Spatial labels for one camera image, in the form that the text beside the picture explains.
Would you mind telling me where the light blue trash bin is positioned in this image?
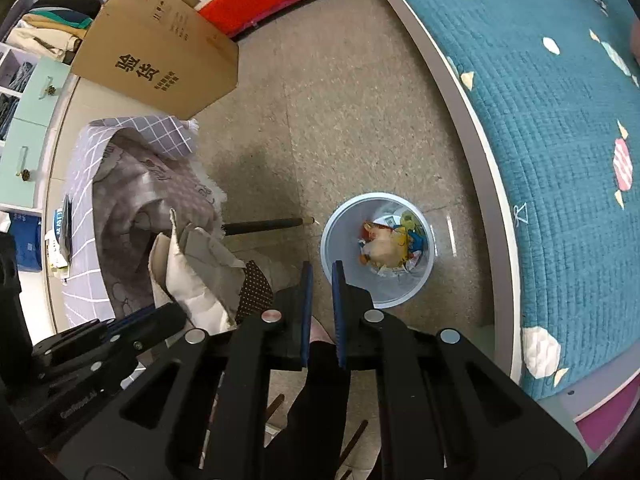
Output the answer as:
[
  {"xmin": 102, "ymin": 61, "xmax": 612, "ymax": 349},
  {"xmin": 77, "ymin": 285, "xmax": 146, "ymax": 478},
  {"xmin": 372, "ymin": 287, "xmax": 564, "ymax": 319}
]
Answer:
[{"xmin": 320, "ymin": 192, "xmax": 436, "ymax": 309}]

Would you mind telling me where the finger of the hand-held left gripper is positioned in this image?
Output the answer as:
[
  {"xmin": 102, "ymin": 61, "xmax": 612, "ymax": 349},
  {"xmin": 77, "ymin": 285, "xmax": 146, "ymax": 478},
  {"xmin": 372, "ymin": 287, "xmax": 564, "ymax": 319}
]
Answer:
[
  {"xmin": 32, "ymin": 321, "xmax": 108, "ymax": 365},
  {"xmin": 102, "ymin": 304, "xmax": 187, "ymax": 356}
]

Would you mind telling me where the grey patterned blanket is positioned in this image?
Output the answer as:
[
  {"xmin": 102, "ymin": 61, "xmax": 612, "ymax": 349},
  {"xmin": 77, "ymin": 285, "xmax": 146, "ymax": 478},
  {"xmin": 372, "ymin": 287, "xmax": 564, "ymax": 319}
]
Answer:
[{"xmin": 92, "ymin": 130, "xmax": 226, "ymax": 321}]

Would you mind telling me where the beige paper bag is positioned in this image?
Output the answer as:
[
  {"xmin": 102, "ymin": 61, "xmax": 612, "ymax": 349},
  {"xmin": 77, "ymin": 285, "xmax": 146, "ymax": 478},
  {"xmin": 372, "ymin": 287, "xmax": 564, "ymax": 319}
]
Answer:
[{"xmin": 149, "ymin": 210, "xmax": 247, "ymax": 335}]

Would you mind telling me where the blue yellow wrapper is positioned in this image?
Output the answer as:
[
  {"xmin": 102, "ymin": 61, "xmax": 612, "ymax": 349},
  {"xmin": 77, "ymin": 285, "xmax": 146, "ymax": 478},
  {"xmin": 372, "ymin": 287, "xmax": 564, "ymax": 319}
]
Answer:
[{"xmin": 395, "ymin": 212, "xmax": 429, "ymax": 257}]

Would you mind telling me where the person's leg in black trousers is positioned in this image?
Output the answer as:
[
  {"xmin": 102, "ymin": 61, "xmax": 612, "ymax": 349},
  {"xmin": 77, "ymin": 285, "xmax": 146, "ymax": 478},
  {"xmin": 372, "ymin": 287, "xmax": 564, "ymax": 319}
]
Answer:
[{"xmin": 270, "ymin": 341, "xmax": 351, "ymax": 480}]

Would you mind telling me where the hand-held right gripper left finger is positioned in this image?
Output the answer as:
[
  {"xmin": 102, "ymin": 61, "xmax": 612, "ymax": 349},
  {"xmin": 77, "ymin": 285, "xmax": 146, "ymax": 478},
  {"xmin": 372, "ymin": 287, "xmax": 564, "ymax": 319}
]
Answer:
[{"xmin": 57, "ymin": 261, "xmax": 314, "ymax": 480}]

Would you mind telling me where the black pole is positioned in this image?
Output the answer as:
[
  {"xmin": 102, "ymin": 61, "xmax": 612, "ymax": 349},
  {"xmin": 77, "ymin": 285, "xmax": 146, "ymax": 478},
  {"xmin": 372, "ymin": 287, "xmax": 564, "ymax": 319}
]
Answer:
[{"xmin": 220, "ymin": 216, "xmax": 315, "ymax": 237}]

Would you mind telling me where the mint green drawer cabinet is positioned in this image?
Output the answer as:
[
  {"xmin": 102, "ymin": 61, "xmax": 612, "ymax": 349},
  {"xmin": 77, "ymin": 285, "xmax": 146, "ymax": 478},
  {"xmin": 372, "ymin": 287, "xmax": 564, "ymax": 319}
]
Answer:
[{"xmin": 0, "ymin": 57, "xmax": 76, "ymax": 211}]

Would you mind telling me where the brown dotted cloth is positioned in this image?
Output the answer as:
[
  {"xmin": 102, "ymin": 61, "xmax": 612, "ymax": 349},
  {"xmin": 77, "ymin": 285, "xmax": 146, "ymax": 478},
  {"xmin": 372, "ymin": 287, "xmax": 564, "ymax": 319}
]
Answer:
[{"xmin": 235, "ymin": 260, "xmax": 275, "ymax": 326}]

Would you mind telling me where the brown cardboard box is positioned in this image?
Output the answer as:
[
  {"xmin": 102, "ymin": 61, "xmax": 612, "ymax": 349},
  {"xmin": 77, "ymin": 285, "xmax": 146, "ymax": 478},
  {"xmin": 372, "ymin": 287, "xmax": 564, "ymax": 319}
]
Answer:
[{"xmin": 70, "ymin": 0, "xmax": 240, "ymax": 121}]

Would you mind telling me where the teal quilted bedspread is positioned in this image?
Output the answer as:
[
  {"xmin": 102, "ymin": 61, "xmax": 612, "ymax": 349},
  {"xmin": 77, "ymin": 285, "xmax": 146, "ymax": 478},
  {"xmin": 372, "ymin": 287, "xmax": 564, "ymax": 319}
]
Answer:
[{"xmin": 372, "ymin": 0, "xmax": 640, "ymax": 401}]

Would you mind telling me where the grey checked cloth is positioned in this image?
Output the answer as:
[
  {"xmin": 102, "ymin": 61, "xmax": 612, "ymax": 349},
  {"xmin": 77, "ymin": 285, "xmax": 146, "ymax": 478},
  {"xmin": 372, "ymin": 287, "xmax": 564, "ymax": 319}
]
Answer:
[{"xmin": 65, "ymin": 116, "xmax": 201, "ymax": 331}]

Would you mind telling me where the cream plastic bag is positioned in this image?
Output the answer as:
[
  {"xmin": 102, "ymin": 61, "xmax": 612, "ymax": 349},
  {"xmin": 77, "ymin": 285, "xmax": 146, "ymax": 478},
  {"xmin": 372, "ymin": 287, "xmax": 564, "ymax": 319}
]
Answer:
[{"xmin": 360, "ymin": 222, "xmax": 407, "ymax": 268}]

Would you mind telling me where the white paper scrap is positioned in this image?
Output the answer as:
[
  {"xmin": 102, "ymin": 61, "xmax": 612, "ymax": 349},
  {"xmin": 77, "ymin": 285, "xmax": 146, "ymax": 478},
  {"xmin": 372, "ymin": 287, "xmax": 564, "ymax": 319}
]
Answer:
[{"xmin": 375, "ymin": 255, "xmax": 422, "ymax": 277}]

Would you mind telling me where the pile of folded clothes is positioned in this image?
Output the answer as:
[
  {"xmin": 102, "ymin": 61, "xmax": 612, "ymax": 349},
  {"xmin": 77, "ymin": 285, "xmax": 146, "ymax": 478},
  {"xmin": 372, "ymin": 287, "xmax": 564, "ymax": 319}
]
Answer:
[{"xmin": 5, "ymin": 0, "xmax": 103, "ymax": 63}]

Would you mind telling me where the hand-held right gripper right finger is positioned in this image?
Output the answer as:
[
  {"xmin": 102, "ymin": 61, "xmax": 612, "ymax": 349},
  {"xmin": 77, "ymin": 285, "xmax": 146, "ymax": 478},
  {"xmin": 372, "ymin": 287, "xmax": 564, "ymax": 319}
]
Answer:
[{"xmin": 331, "ymin": 260, "xmax": 586, "ymax": 480}]

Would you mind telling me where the blue box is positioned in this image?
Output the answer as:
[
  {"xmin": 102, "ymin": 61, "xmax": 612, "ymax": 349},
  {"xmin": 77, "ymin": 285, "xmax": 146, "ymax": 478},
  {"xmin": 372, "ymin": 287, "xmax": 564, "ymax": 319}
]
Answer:
[{"xmin": 9, "ymin": 214, "xmax": 45, "ymax": 272}]

